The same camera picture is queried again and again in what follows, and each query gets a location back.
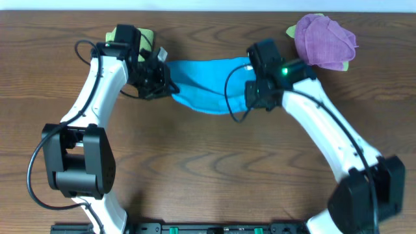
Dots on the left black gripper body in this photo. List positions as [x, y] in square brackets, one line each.
[153, 78]

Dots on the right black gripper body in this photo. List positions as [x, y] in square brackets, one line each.
[254, 97]

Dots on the blue cloth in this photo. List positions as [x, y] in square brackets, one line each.
[212, 86]

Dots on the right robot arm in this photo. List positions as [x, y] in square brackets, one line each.
[370, 187]

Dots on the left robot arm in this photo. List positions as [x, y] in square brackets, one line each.
[78, 156]

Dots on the folded green cloth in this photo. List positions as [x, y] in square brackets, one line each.
[146, 39]

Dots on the green cloth under pile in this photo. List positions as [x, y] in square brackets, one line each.
[291, 31]

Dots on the purple cloth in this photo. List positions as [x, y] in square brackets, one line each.
[323, 42]

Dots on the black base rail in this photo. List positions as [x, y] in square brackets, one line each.
[177, 228]

